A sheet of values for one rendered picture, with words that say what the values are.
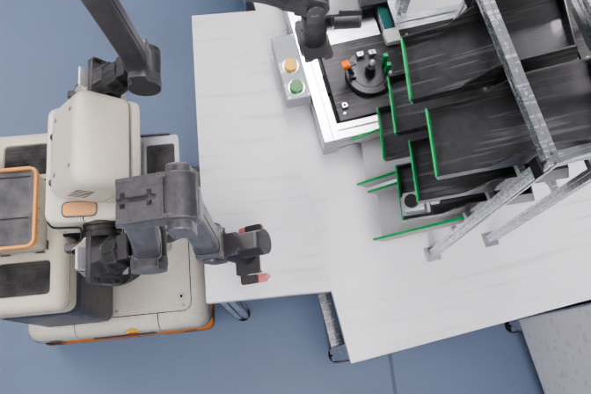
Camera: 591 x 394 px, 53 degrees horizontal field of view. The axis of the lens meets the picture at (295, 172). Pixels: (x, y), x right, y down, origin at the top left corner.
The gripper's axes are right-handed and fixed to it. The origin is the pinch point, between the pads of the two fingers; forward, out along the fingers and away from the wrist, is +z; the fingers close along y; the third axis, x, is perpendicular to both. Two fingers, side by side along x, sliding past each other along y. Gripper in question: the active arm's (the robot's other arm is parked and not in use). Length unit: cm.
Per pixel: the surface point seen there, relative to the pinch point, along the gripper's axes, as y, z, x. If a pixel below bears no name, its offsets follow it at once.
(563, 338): -80, 77, -65
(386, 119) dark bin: -18.0, 4.5, -13.5
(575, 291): -67, 40, -58
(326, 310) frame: -50, 106, 7
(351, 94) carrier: 0.1, 27.1, -11.4
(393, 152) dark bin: -26.6, 4.2, -12.6
